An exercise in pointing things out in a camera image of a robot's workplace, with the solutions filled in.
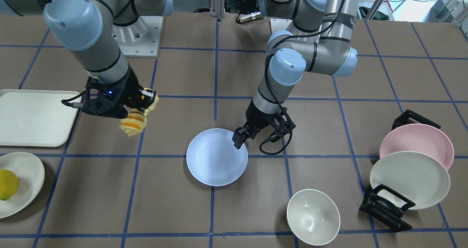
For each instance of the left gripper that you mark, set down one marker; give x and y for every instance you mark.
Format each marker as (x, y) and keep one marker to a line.
(256, 118)

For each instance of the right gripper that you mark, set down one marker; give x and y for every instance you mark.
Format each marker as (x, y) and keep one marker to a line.
(130, 90)

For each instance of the blue plate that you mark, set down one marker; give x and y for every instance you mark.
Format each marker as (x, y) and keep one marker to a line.
(213, 159)

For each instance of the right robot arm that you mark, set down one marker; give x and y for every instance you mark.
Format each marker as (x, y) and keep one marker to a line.
(94, 31)

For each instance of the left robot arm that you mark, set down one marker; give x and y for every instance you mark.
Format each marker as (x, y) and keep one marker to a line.
(316, 41)

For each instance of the white plate with lemon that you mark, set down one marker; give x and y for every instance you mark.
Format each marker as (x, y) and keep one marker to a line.
(31, 174)

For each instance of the pink plate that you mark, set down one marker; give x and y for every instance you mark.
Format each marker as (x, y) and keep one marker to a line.
(421, 138)

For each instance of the cream plate in rack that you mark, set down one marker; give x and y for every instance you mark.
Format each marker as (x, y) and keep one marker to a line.
(416, 176)

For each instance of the cream bowl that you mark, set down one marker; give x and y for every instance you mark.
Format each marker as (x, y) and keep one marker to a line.
(313, 217)

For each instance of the white rectangular tray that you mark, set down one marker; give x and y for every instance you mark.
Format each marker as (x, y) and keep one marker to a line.
(35, 118)

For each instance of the yellow lemon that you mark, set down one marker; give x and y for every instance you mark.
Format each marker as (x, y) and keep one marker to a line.
(9, 183)

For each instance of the black dish rack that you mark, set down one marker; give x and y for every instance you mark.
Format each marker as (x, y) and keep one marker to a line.
(381, 208)

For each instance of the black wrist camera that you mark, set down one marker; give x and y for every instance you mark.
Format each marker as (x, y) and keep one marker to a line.
(281, 127)

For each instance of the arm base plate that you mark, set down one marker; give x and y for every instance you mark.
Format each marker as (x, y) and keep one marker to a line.
(146, 43)
(277, 24)

